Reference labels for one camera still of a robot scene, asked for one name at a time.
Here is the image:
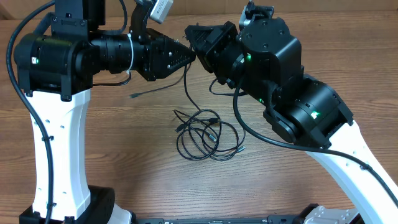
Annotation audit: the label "thin black cable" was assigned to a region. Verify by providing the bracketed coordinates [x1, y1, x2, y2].
[129, 62, 192, 100]

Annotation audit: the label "black usb cable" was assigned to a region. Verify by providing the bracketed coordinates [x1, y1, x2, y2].
[174, 62, 246, 162]

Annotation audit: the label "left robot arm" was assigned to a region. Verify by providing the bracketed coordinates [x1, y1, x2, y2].
[6, 0, 195, 223]

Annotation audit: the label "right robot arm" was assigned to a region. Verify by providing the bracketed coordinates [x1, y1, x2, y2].
[185, 17, 397, 223]

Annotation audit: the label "left camera thin cable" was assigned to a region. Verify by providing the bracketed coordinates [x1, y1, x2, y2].
[92, 73, 132, 87]

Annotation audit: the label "camera thin cable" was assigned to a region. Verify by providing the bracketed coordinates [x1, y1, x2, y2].
[92, 73, 132, 87]
[208, 77, 249, 97]

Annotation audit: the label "right camera thin cable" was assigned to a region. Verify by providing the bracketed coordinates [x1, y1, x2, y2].
[208, 77, 249, 97]

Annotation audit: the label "black cable silver plugs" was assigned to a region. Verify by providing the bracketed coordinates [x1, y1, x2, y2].
[175, 118, 224, 161]

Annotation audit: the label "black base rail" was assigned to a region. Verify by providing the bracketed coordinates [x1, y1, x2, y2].
[135, 215, 305, 224]

